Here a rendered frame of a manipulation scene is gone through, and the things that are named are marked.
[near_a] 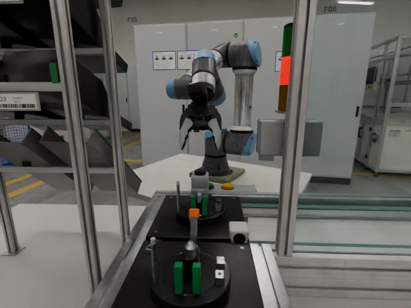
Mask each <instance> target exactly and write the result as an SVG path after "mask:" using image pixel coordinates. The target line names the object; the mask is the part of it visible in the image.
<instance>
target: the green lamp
mask: <svg viewBox="0 0 411 308"><path fill-rule="evenodd" d="M291 41H292V26H291V27H287V28H285V29H284V30H283V46H282V55H281V57H282V58H283V57H288V56H290V55H291Z"/></svg>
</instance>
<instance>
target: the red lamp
mask: <svg viewBox="0 0 411 308"><path fill-rule="evenodd" d="M289 64H290V56H288V57H283V58H282V59H281V72H280V84H281V85H288V79H289Z"/></svg>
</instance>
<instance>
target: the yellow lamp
mask: <svg viewBox="0 0 411 308"><path fill-rule="evenodd" d="M287 88H288V85H280V89H279V99H278V110H279V111H286V103H287Z"/></svg>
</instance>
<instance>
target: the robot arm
mask: <svg viewBox="0 0 411 308"><path fill-rule="evenodd" d="M261 62H262V53H261V47H260V44H259V42H258V41H257V40H243V41H235V42H224V43H221V44H219V45H217V46H215V47H214V48H212V49H211V50H208V49H201V50H199V51H197V52H196V53H195V54H194V56H193V61H192V68H191V69H190V70H189V71H187V72H186V74H184V75H183V76H182V77H181V78H179V79H170V80H169V81H168V82H167V84H166V92H167V95H168V97H169V98H171V99H177V100H192V101H193V102H191V104H189V105H188V108H186V109H185V111H184V112H183V114H182V115H181V117H180V127H179V144H180V149H181V150H183V148H184V147H185V143H186V141H187V138H188V134H189V132H191V131H192V130H193V132H195V133H199V130H201V131H205V130H207V131H206V132H205V138H204V139H205V157H204V160H203V163H202V166H201V169H205V171H206V172H208V173H209V174H213V175H219V174H225V173H228V172H229V165H228V161H227V158H226V154H232V155H241V156H250V155H251V154H252V153H253V151H254V148H255V146H256V141H257V134H256V133H253V128H252V127H251V107H252V96H253V76H254V74H255V73H256V72H257V68H258V67H260V66H261ZM221 68H232V71H233V73H234V74H235V93H234V122H233V126H232V127H231V128H230V131H227V128H222V127H221V116H220V113H219V112H218V111H217V108H215V107H216V106H219V105H220V104H222V103H223V102H224V101H225V99H226V92H225V89H224V86H223V84H222V82H221V79H220V77H219V74H218V70H219V69H221Z"/></svg>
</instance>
